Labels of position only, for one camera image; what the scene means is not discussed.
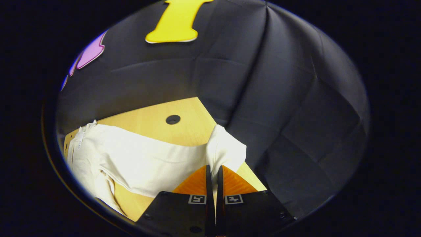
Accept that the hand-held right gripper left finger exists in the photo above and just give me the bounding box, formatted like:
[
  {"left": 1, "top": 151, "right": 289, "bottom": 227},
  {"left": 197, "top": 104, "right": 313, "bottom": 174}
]
[{"left": 136, "top": 165, "right": 216, "bottom": 237}]

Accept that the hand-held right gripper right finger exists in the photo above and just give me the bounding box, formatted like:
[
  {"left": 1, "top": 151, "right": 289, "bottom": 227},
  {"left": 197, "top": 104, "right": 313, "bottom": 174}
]
[{"left": 216, "top": 165, "right": 296, "bottom": 237}]

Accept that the cream white sweatshirt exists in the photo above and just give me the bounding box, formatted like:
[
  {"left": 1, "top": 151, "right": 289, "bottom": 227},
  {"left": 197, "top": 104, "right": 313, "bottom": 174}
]
[{"left": 66, "top": 119, "right": 247, "bottom": 216}]

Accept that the black backdrop cloth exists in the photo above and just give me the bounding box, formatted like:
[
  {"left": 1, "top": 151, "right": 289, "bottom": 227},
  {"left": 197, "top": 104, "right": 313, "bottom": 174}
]
[{"left": 56, "top": 0, "right": 370, "bottom": 219}]

